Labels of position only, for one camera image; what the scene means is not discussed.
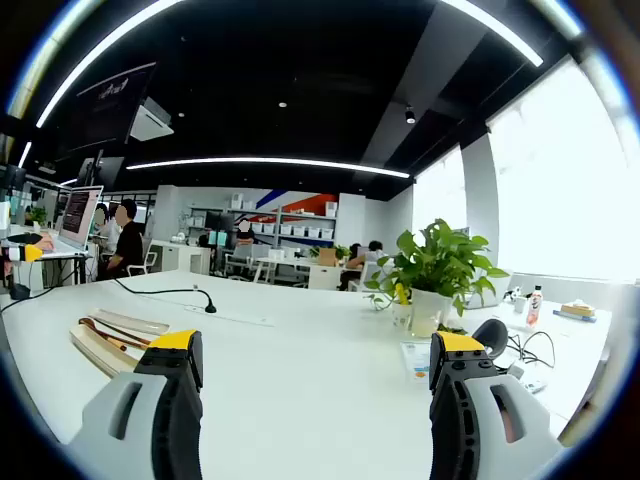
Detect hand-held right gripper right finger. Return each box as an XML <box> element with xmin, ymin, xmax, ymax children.
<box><xmin>428</xmin><ymin>329</ymin><xmax>564</xmax><ymax>480</ymax></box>

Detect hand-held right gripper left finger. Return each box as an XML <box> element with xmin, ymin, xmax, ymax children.
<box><xmin>64</xmin><ymin>328</ymin><xmax>205</xmax><ymax>480</ymax></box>

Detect dark wooden chopstick utensil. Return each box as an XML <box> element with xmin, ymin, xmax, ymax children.
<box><xmin>92</xmin><ymin>327</ymin><xmax>130</xmax><ymax>352</ymax></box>
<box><xmin>94</xmin><ymin>328</ymin><xmax>147</xmax><ymax>351</ymax></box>

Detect beige cutlery case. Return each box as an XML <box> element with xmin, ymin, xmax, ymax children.
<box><xmin>68</xmin><ymin>322</ymin><xmax>151</xmax><ymax>379</ymax></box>

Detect beige cutlery case lid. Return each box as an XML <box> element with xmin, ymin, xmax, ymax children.
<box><xmin>88</xmin><ymin>307</ymin><xmax>171</xmax><ymax>337</ymax></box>

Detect wooden spoon utensil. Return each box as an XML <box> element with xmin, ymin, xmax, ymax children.
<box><xmin>78</xmin><ymin>316</ymin><xmax>152</xmax><ymax>347</ymax></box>

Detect printed paper card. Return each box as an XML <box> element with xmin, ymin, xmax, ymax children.
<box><xmin>399</xmin><ymin>340</ymin><xmax>434</xmax><ymax>385</ymax></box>

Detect open silver laptop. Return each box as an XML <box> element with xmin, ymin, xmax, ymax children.
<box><xmin>42</xmin><ymin>185</ymin><xmax>105</xmax><ymax>259</ymax></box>

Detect white charger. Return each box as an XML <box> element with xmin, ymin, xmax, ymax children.
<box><xmin>507</xmin><ymin>362</ymin><xmax>549</xmax><ymax>395</ymax></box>

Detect black round device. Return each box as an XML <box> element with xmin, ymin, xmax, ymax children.
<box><xmin>472</xmin><ymin>318</ymin><xmax>510</xmax><ymax>360</ymax></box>

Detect small glass vase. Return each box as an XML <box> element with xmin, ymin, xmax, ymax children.
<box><xmin>392</xmin><ymin>283</ymin><xmax>414</xmax><ymax>329</ymax></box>

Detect white office chair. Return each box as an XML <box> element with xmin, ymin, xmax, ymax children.
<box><xmin>126</xmin><ymin>238</ymin><xmax>159</xmax><ymax>277</ymax></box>

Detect drink bottle orange label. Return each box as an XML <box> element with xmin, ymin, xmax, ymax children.
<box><xmin>526</xmin><ymin>284</ymin><xmax>544</xmax><ymax>329</ymax></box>

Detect green potted plant white pot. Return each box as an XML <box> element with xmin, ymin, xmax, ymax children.
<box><xmin>364</xmin><ymin>218</ymin><xmax>511</xmax><ymax>339</ymax></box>

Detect white cabinet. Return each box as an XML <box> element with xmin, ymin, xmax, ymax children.
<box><xmin>149</xmin><ymin>239</ymin><xmax>212</xmax><ymax>275</ymax></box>

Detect black hanging sign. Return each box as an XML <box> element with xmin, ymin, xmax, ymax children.
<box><xmin>54</xmin><ymin>62</ymin><xmax>157</xmax><ymax>154</ymax></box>

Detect ceiling air conditioner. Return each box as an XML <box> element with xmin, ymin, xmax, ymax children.
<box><xmin>128</xmin><ymin>97</ymin><xmax>175</xmax><ymax>143</ymax></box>

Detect bright window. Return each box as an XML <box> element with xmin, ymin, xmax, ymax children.
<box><xmin>487</xmin><ymin>54</ymin><xmax>632</xmax><ymax>282</ymax></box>
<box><xmin>412</xmin><ymin>144</ymin><xmax>467</xmax><ymax>237</ymax></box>

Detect ceiling light strip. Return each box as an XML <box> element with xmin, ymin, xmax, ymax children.
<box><xmin>125</xmin><ymin>157</ymin><xmax>411</xmax><ymax>180</ymax></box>
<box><xmin>439</xmin><ymin>0</ymin><xmax>545</xmax><ymax>68</ymax></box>
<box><xmin>35</xmin><ymin>0</ymin><xmax>186</xmax><ymax>129</ymax></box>

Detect shelf with white boxes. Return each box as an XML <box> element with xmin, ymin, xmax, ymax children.
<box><xmin>188</xmin><ymin>193</ymin><xmax>339</xmax><ymax>247</ymax></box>

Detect white desk cable flap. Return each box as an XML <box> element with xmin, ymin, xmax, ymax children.
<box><xmin>184</xmin><ymin>303</ymin><xmax>276</xmax><ymax>329</ymax></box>

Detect tangled black cables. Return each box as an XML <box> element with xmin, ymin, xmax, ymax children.
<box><xmin>505</xmin><ymin>330</ymin><xmax>557</xmax><ymax>370</ymax></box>

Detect black power cable with plug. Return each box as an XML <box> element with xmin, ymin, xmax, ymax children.
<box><xmin>0</xmin><ymin>277</ymin><xmax>218</xmax><ymax>315</ymax></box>

